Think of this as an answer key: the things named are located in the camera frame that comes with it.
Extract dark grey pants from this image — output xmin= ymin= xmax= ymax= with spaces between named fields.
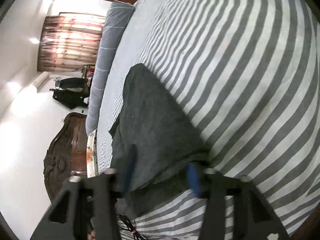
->
xmin=110 ymin=63 xmax=209 ymax=219

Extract white floral pillow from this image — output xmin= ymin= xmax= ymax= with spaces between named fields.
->
xmin=86 ymin=130 xmax=99 ymax=178

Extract dark brown wooden headboard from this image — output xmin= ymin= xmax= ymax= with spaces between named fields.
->
xmin=43 ymin=113 xmax=88 ymax=201

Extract black clutter pile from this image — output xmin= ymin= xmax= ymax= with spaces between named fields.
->
xmin=49 ymin=64 xmax=95 ymax=109

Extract grey white striped bedsheet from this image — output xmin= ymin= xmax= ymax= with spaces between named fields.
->
xmin=97 ymin=0 xmax=319 ymax=236

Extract pink window curtain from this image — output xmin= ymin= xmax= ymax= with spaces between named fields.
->
xmin=37 ymin=12 xmax=105 ymax=72

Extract black cable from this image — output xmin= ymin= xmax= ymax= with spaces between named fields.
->
xmin=116 ymin=212 xmax=153 ymax=240

